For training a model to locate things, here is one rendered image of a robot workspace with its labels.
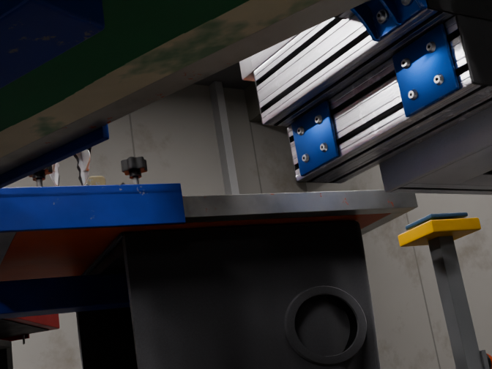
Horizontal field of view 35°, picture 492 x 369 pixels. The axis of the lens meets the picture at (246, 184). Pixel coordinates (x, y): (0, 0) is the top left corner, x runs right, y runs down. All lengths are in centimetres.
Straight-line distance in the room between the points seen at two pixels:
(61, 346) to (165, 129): 205
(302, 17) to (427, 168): 45
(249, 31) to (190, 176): 597
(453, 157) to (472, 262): 481
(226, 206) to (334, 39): 42
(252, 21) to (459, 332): 115
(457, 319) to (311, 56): 82
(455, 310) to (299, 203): 49
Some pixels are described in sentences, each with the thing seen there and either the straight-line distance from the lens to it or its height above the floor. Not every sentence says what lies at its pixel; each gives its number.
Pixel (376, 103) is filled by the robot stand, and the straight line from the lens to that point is 106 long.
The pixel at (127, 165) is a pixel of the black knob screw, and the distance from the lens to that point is 133.
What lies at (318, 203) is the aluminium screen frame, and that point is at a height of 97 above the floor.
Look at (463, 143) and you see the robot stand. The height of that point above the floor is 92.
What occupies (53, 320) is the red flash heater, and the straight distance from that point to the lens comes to 289.
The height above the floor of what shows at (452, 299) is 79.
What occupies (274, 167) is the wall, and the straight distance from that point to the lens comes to 718.
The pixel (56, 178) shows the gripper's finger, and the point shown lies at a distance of 159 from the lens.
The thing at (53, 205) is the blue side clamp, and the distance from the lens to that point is 127.
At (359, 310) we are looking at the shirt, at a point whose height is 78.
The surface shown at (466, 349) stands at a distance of 174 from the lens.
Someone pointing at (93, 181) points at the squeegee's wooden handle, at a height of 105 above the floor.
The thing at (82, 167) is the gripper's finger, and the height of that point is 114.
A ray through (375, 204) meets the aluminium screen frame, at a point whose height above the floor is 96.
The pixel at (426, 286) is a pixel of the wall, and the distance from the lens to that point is 620.
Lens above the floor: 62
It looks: 16 degrees up
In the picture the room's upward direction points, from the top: 9 degrees counter-clockwise
